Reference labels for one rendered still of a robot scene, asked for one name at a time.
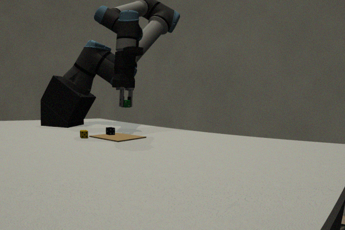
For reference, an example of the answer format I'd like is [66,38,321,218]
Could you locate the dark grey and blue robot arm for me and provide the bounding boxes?
[62,0,180,95]

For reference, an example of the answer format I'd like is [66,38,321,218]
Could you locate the green die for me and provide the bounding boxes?
[124,100,130,108]

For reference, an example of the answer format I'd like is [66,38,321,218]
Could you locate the tan square mat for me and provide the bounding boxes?
[89,133,146,142]

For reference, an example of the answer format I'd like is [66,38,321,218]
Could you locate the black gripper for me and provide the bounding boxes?
[112,38,143,107]

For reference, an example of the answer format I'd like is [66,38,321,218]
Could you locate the yellow die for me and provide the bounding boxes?
[80,130,88,138]

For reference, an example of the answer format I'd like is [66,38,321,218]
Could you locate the black die with white pips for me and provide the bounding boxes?
[106,127,115,135]

